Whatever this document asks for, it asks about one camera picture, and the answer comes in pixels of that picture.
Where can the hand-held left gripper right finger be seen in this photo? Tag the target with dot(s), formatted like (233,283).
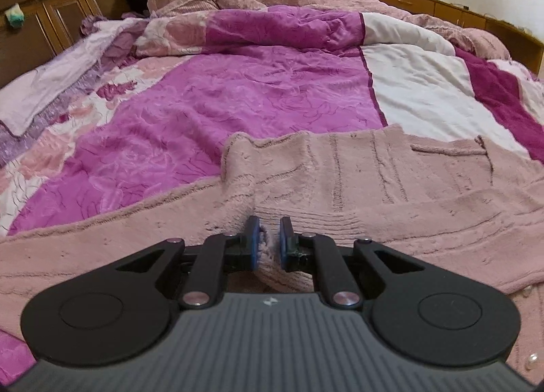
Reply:
(284,243)

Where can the magenta and white patchwork quilt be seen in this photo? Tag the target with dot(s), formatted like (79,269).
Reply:
(255,90)

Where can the lilac cloth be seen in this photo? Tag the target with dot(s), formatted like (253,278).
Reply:
(55,73)

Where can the wooden window cabinet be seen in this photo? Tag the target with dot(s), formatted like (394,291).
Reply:
(450,9)

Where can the brown wooden headboard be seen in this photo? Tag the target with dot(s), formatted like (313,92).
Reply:
(63,5)

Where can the pink knitted sweater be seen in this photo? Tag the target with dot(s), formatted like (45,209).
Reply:
(340,171)

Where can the teal and white tissue pack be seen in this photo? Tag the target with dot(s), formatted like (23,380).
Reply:
(15,14)

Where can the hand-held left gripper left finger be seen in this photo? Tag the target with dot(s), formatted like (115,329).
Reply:
(254,243)

